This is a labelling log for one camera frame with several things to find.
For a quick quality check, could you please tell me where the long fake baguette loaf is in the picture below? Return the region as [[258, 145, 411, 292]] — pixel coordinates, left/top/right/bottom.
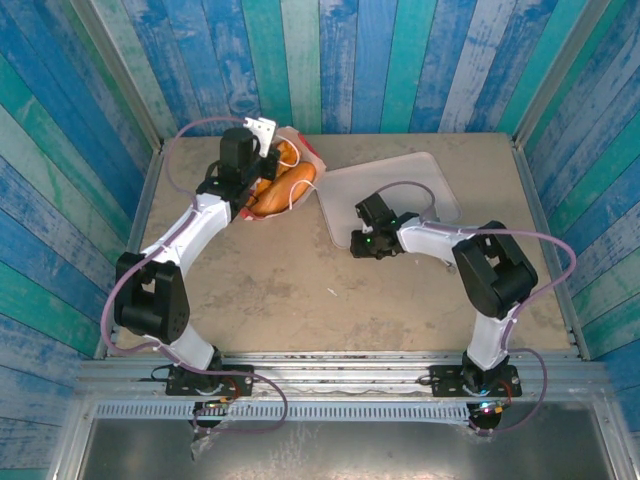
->
[[248, 162, 318, 217]]

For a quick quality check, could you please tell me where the white paper bag red print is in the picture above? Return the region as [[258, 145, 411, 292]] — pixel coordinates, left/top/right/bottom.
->
[[239, 126, 330, 221]]

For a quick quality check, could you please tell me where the white plastic tray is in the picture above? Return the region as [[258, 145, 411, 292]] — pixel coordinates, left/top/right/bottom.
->
[[315, 151, 462, 250]]

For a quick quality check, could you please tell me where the steel sheet panel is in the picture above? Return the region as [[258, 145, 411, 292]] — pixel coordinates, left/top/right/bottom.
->
[[74, 417, 619, 480]]

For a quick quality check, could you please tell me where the aluminium table side rail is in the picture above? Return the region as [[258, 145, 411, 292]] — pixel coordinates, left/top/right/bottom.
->
[[93, 144, 166, 360], [512, 139, 592, 361]]

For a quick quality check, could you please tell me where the aluminium mounting rail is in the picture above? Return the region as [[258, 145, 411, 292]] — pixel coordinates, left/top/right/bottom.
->
[[74, 351, 610, 401]]

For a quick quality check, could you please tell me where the aluminium frame post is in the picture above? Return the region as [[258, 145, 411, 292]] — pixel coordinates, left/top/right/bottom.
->
[[510, 0, 615, 149], [69, 0, 164, 151]]

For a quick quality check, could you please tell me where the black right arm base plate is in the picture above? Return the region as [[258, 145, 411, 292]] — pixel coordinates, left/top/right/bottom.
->
[[428, 363, 523, 399]]

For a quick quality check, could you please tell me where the grey slotted cable duct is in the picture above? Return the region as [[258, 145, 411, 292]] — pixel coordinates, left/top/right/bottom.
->
[[93, 401, 474, 423]]

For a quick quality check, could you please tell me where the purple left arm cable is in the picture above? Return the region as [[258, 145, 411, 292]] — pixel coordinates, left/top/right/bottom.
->
[[99, 117, 290, 436]]

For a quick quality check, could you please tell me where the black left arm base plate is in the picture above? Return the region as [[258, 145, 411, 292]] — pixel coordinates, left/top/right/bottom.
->
[[164, 363, 256, 398]]

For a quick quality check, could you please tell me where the black round cable mount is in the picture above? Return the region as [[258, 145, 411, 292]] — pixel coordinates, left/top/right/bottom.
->
[[469, 413, 504, 436], [189, 413, 224, 460]]

